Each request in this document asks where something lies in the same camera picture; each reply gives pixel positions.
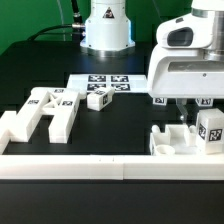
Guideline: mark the white marker sheet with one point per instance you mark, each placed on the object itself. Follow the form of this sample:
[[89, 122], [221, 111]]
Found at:
[[122, 83]]

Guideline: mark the white U-shaped fence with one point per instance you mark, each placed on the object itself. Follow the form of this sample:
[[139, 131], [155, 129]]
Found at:
[[104, 167]]

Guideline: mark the white chair back frame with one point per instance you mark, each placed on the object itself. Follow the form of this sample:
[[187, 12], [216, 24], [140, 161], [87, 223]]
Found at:
[[60, 103]]

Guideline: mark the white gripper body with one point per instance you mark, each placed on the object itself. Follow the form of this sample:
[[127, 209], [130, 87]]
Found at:
[[188, 60]]

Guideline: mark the white chair seat part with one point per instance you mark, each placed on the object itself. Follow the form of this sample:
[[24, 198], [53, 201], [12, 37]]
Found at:
[[177, 139]]

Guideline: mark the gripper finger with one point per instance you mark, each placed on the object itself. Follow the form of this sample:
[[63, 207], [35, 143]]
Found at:
[[181, 105]]

